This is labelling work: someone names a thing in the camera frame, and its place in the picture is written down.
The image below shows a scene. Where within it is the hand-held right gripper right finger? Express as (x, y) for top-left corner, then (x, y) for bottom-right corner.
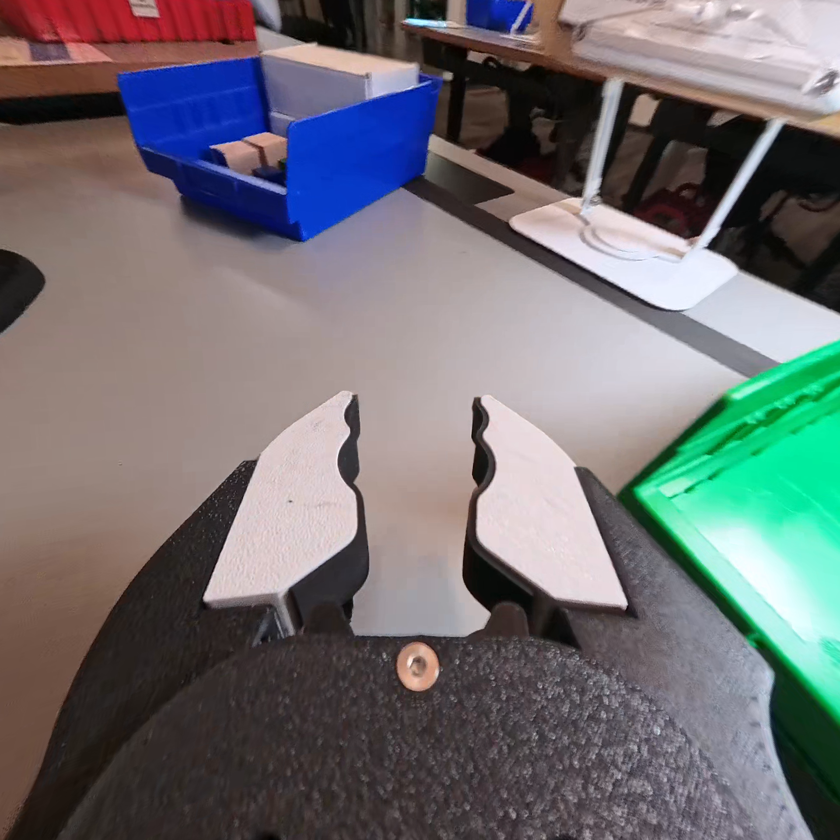
(462, 395), (630, 614)

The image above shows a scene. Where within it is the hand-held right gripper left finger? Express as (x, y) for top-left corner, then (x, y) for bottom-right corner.
(203, 392), (370, 611)

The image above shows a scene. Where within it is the green plastic bin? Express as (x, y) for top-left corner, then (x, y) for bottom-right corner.
(619, 341), (840, 782)

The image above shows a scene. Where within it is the wooden cube with blue mark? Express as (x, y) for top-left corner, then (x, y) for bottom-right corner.
(210, 141), (260, 177)

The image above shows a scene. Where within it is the plain wooden cube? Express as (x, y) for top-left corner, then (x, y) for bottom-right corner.
(241, 131), (290, 168)

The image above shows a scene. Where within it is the grey desk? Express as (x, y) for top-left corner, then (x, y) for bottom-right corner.
(0, 26), (840, 840)

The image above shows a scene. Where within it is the wooden board document stand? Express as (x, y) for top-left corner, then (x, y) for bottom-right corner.
(508, 0), (840, 311)

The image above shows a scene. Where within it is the red backpack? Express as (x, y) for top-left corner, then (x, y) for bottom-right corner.
(633, 184), (719, 237)

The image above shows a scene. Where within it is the black chair armrest pad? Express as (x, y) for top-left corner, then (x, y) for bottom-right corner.
(0, 249), (46, 336)

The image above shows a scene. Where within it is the wooden table under crate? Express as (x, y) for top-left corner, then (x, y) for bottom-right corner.
(0, 39), (260, 99)

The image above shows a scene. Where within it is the small blue plastic bin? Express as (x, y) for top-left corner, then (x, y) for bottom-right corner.
(466, 0), (534, 32)

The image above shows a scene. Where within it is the red plastic crate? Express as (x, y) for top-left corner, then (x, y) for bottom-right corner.
(0, 0), (257, 43)

